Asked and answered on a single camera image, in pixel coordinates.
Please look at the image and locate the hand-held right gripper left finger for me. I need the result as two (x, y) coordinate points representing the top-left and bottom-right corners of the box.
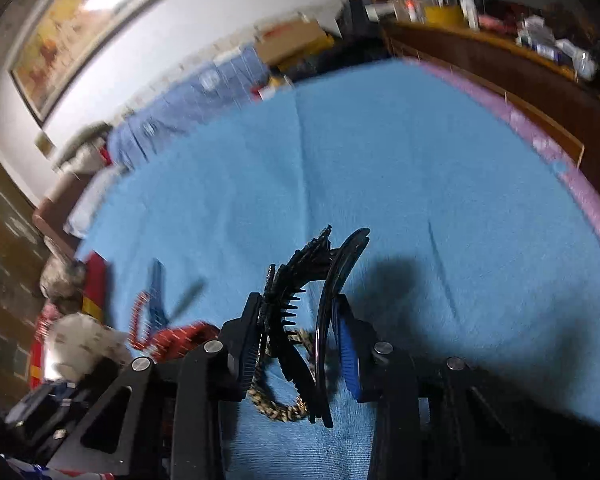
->
(45, 292), (268, 480)

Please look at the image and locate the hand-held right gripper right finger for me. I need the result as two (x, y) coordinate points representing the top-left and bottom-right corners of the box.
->
(330, 294), (600, 480)

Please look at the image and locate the leopard print scrunchie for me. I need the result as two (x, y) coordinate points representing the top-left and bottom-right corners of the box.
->
(247, 327), (326, 423)

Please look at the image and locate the black headband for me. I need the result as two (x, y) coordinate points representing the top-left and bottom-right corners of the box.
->
(314, 227), (372, 428)

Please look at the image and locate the black toothed hair clip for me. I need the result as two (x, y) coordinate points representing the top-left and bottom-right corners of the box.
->
(260, 224), (332, 428)

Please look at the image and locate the red-edged white box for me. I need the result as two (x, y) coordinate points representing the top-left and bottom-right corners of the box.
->
(27, 252), (113, 391)

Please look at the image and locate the white scrunchie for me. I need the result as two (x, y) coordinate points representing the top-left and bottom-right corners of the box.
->
(45, 312), (131, 381)

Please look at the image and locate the red plaid scrunchie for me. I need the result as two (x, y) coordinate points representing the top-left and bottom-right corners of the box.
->
(155, 322), (222, 361)

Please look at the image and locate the blue striped hair band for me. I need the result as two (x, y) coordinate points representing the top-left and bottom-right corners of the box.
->
(147, 259), (170, 328)

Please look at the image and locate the patterned cushion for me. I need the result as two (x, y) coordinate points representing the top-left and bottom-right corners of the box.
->
(40, 255), (88, 306)

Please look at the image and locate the wooden wardrobe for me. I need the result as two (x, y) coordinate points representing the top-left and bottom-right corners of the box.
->
(0, 135), (48, 411)

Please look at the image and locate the blue blanket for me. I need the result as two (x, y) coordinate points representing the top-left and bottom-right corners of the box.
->
(75, 57), (600, 480)

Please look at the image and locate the brown headboard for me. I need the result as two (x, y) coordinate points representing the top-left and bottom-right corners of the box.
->
(32, 170), (96, 261)

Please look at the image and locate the white pillow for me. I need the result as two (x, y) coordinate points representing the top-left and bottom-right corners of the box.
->
(65, 165), (126, 238)

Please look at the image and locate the blue plaid bed sheet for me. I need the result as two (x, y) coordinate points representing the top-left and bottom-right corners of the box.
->
(105, 45), (273, 171)

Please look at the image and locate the grey pillow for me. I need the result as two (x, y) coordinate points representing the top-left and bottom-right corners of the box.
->
(55, 122), (112, 171)

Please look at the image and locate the cardboard box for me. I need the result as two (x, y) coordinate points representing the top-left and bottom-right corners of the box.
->
(255, 20), (328, 63)

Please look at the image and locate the wooden cabinet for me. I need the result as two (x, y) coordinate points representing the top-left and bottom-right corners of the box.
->
(380, 20), (600, 211)

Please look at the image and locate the yellow container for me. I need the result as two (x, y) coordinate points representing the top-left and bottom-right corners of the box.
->
(425, 5), (466, 25)

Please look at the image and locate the clear plastic bottle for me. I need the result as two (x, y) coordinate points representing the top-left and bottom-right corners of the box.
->
(567, 47), (598, 81)

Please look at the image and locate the red bead bracelet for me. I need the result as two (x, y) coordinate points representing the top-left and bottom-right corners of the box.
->
(127, 290), (154, 351)

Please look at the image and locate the framed wall painting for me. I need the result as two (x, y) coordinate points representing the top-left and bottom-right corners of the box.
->
(7, 0), (168, 128)

